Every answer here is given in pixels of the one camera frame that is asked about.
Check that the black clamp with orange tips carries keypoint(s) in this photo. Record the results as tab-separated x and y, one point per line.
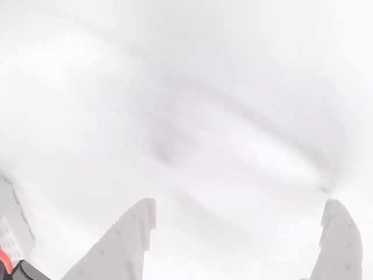
6	261

